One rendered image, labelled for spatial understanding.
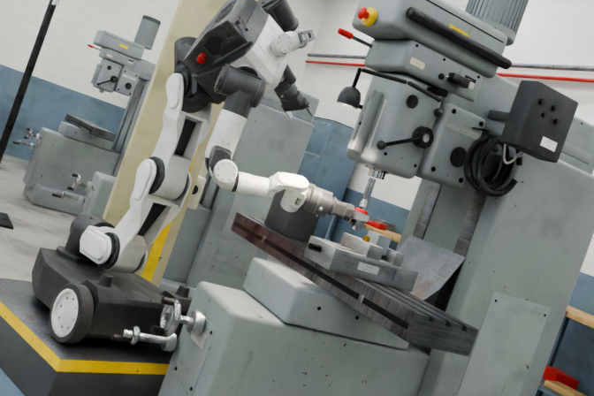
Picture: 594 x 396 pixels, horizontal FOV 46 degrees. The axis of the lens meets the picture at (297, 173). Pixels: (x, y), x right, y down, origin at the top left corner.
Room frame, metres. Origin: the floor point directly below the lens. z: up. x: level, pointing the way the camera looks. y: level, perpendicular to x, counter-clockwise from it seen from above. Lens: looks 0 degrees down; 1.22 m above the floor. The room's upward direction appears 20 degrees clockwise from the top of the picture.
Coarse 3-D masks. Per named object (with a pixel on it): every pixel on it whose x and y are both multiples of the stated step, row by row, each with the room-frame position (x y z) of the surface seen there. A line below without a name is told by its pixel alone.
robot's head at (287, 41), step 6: (300, 30) 2.43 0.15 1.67; (282, 36) 2.36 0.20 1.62; (288, 36) 2.34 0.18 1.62; (294, 36) 2.36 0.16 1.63; (306, 36) 2.42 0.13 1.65; (276, 42) 2.41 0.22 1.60; (282, 42) 2.36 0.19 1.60; (288, 42) 2.35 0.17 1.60; (294, 42) 2.35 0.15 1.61; (300, 42) 2.38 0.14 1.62; (306, 42) 2.43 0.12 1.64; (282, 48) 2.37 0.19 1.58; (288, 48) 2.36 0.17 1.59; (294, 48) 2.37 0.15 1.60; (300, 48) 2.45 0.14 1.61; (282, 54) 2.42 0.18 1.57
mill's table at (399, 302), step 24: (240, 216) 2.90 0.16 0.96; (264, 240) 2.67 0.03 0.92; (288, 240) 2.53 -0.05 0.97; (288, 264) 2.47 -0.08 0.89; (312, 264) 2.35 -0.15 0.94; (336, 288) 2.20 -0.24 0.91; (360, 288) 2.10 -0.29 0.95; (384, 288) 2.14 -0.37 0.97; (384, 312) 1.97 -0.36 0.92; (408, 312) 1.89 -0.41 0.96; (432, 312) 1.99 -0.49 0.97; (408, 336) 1.86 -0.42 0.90; (432, 336) 1.90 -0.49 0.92; (456, 336) 1.94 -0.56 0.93
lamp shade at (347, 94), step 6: (342, 90) 2.22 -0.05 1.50; (348, 90) 2.20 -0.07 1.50; (354, 90) 2.20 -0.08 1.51; (342, 96) 2.20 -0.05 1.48; (348, 96) 2.19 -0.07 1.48; (354, 96) 2.20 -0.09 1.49; (360, 96) 2.22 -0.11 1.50; (342, 102) 2.20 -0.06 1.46; (348, 102) 2.19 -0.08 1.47; (354, 102) 2.20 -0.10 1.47; (360, 102) 2.22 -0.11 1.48; (354, 108) 2.25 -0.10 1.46
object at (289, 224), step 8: (280, 192) 2.81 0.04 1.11; (272, 200) 2.85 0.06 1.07; (280, 200) 2.78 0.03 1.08; (272, 208) 2.83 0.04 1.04; (280, 208) 2.76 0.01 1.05; (304, 208) 2.68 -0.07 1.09; (272, 216) 2.80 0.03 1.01; (280, 216) 2.74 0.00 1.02; (288, 216) 2.67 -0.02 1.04; (296, 216) 2.67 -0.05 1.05; (304, 216) 2.68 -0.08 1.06; (312, 216) 2.69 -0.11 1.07; (272, 224) 2.78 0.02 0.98; (280, 224) 2.71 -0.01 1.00; (288, 224) 2.66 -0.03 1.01; (296, 224) 2.67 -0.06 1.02; (304, 224) 2.69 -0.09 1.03; (312, 224) 2.70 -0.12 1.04; (280, 232) 2.69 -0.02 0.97; (288, 232) 2.67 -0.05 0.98; (296, 232) 2.68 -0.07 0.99; (304, 232) 2.69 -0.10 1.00; (312, 232) 2.70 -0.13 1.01; (304, 240) 2.70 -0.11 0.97
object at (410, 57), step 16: (384, 48) 2.36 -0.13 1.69; (400, 48) 2.28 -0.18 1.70; (416, 48) 2.25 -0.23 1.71; (368, 64) 2.42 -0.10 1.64; (384, 64) 2.33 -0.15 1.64; (400, 64) 2.25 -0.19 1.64; (416, 64) 2.26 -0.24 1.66; (432, 64) 2.29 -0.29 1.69; (448, 64) 2.32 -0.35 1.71; (432, 80) 2.31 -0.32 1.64; (480, 80) 2.39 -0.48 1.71; (464, 96) 2.38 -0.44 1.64
